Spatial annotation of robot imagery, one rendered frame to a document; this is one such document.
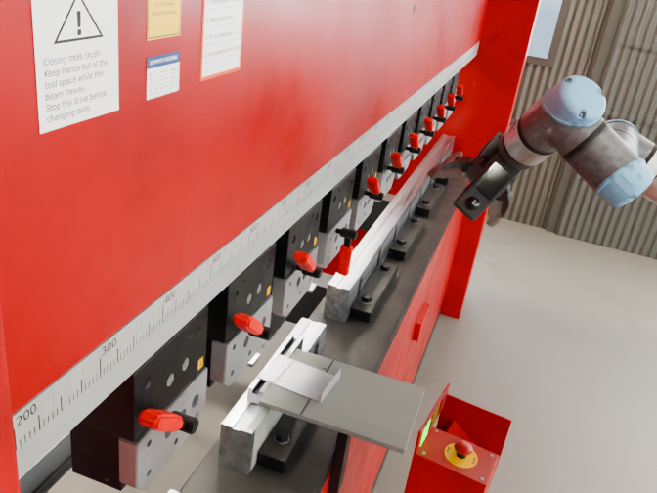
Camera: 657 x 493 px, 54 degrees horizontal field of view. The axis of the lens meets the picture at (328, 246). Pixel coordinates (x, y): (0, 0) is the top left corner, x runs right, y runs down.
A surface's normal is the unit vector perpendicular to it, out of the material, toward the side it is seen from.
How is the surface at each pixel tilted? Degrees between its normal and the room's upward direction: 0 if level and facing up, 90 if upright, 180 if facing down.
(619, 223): 90
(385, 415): 0
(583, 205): 90
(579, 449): 0
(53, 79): 90
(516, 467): 0
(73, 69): 90
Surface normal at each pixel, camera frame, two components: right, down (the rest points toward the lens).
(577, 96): 0.29, -0.33
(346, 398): 0.13, -0.89
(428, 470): -0.46, 0.33
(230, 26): 0.94, 0.25
